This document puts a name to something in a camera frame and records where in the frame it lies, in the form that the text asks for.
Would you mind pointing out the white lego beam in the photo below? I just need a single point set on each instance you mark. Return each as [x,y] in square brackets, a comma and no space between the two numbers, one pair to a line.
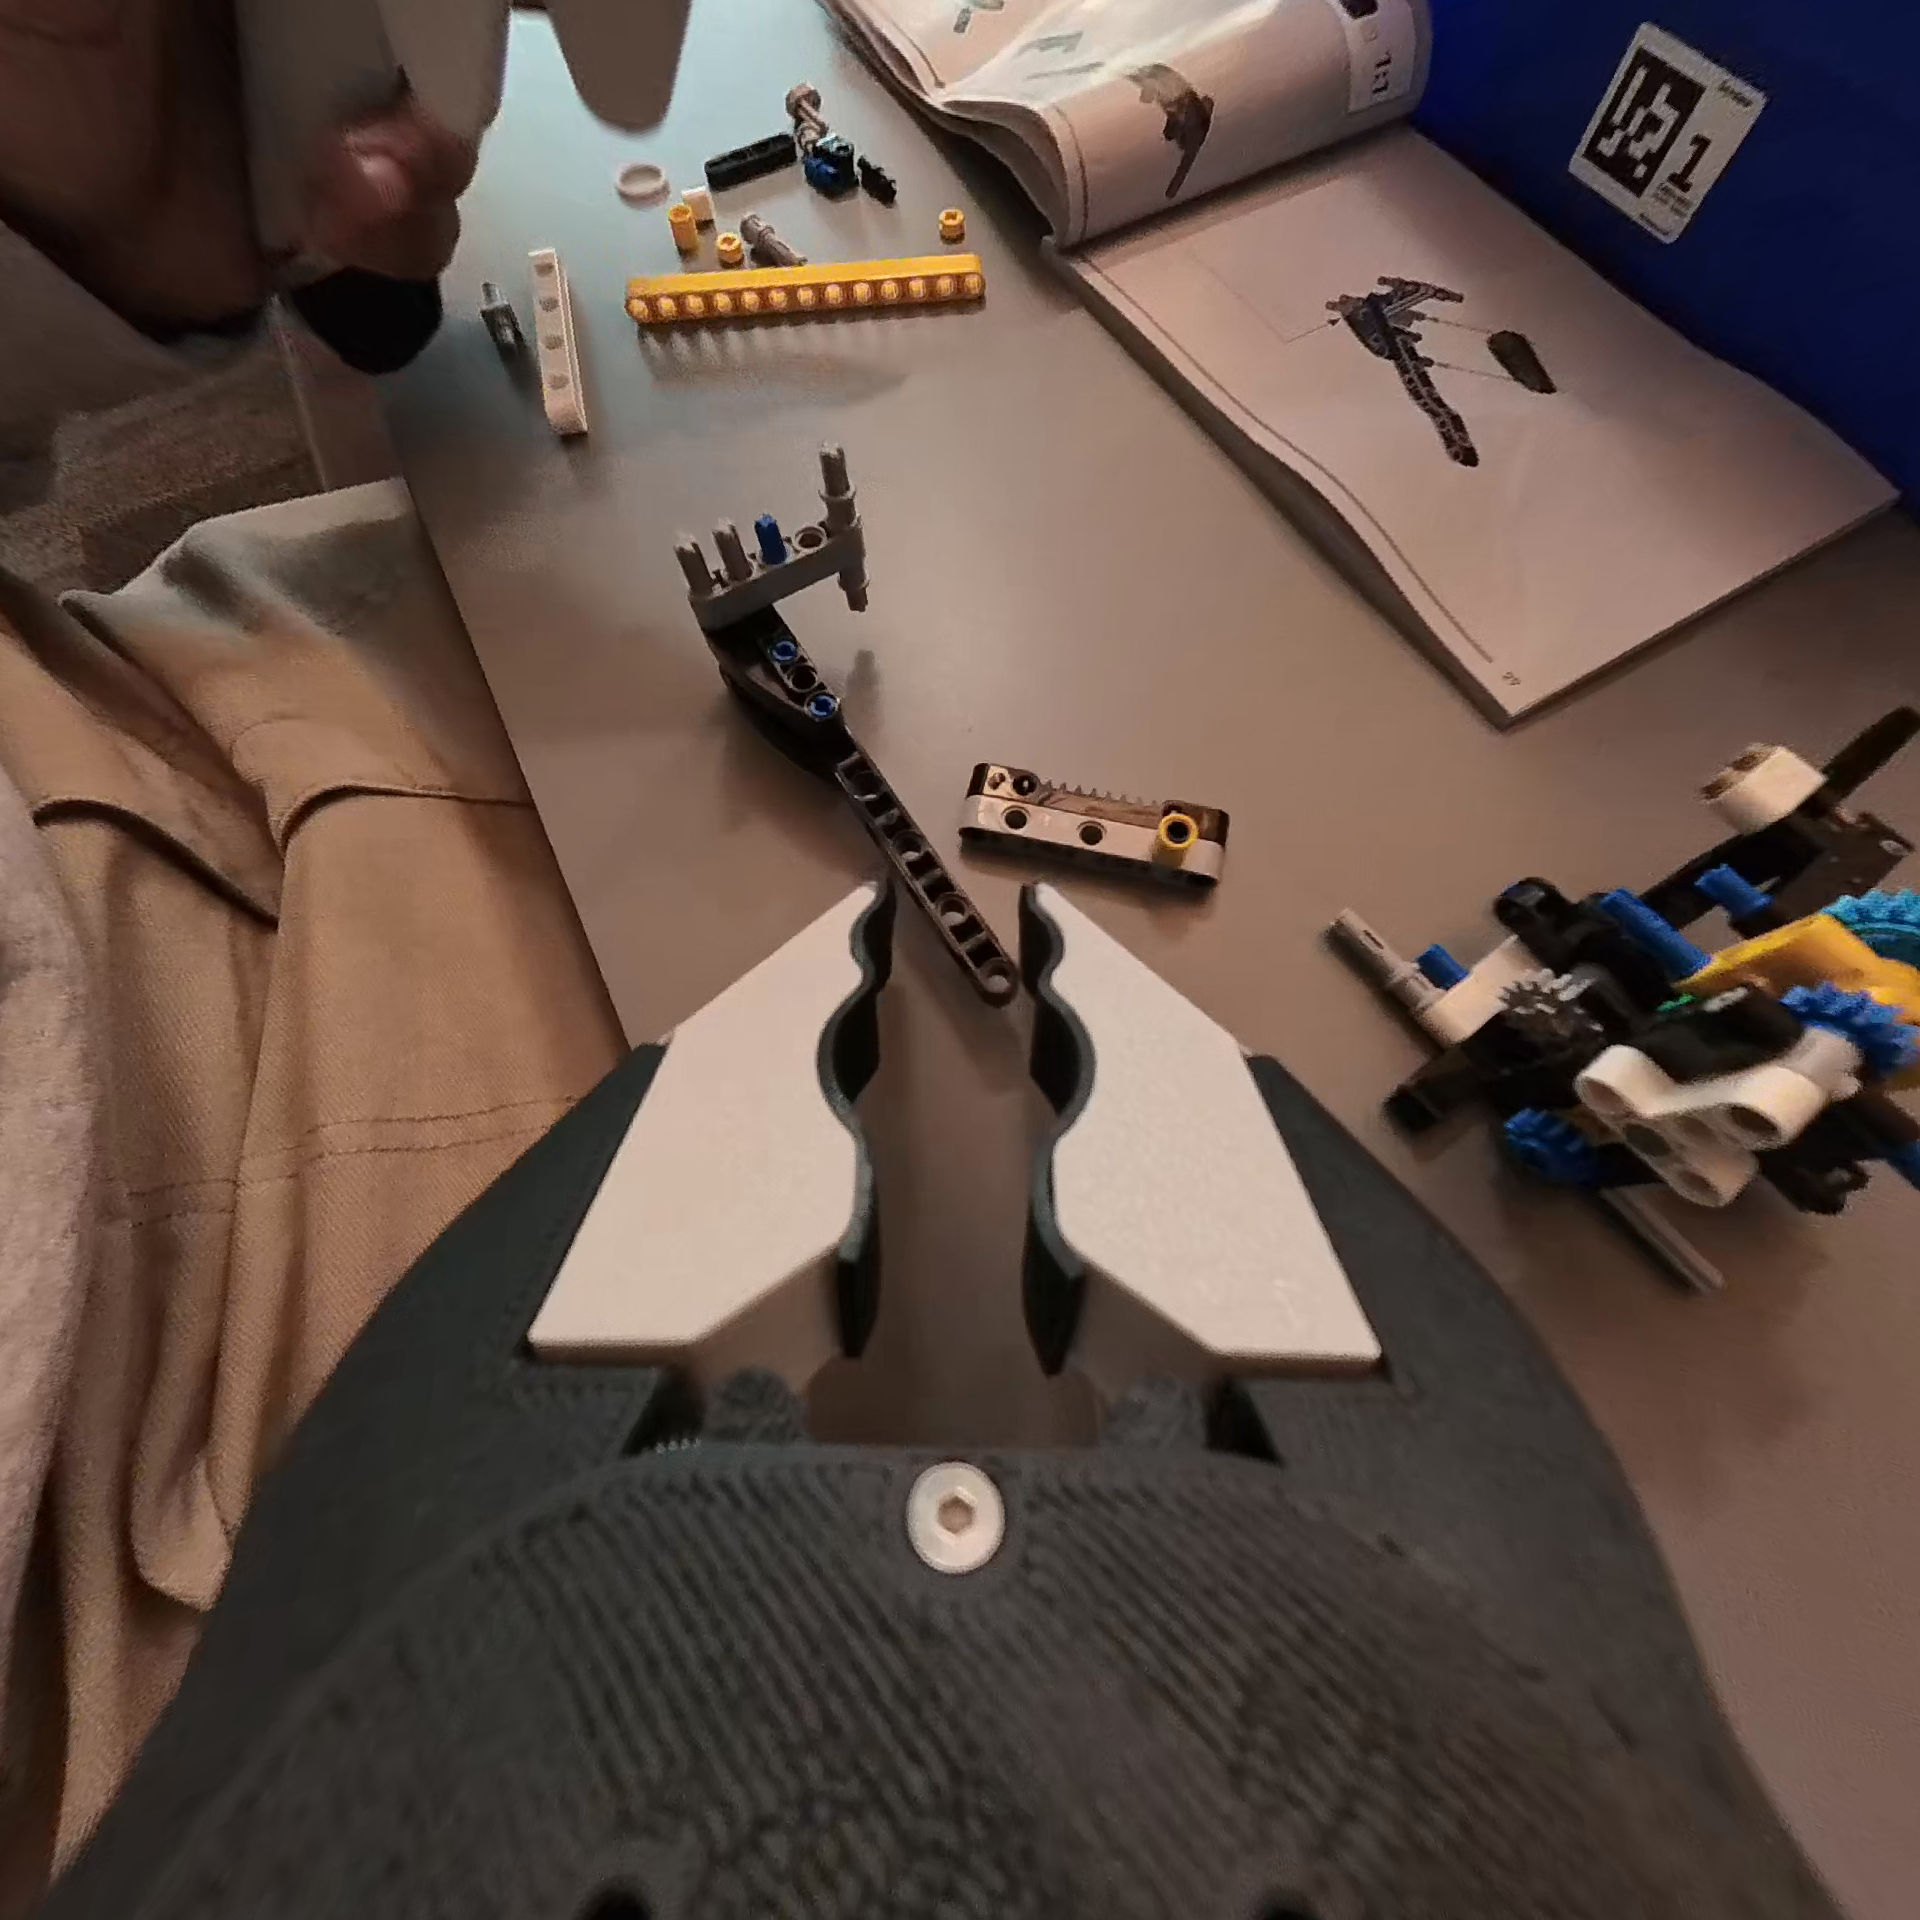
[557,345]

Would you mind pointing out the lego instruction booklet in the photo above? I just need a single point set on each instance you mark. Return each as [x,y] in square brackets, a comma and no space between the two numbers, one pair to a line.
[1499,451]

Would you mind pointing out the grey lego axle pin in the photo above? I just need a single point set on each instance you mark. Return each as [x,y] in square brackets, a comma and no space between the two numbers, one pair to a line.
[808,112]

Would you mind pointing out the blue storage bin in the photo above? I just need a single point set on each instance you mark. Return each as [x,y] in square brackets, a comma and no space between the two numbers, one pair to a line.
[1800,300]

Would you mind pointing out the person's left hand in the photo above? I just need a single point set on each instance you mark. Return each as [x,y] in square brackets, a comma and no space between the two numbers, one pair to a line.
[119,150]

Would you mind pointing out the long yellow lego beam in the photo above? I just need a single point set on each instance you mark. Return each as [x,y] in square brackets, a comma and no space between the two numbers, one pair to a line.
[809,291]

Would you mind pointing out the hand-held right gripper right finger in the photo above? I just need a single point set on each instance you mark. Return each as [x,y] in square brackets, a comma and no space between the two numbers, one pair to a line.
[1185,1184]

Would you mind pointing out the blue black lego piece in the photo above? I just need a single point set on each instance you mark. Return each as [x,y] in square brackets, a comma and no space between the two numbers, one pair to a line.
[828,166]

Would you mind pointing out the person's grey sweatshirt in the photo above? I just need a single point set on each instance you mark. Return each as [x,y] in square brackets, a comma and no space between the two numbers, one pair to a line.
[37,1050]

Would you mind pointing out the multicolour lego vehicle assembly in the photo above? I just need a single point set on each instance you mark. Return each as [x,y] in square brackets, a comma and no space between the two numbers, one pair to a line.
[1651,1036]

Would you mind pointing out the black lego pin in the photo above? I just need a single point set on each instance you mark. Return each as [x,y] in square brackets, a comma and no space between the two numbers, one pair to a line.
[879,182]

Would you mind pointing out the lego gear rack beam assembly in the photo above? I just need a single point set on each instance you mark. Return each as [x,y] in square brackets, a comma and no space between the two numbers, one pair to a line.
[1096,827]

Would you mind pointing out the grey lego connector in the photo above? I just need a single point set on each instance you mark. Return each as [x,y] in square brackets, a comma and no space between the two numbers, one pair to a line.
[503,319]

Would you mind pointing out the black lego connector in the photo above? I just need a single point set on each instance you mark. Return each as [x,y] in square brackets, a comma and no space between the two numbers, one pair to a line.
[747,160]

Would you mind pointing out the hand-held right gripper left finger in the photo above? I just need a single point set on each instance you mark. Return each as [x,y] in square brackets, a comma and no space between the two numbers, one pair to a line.
[705,1184]

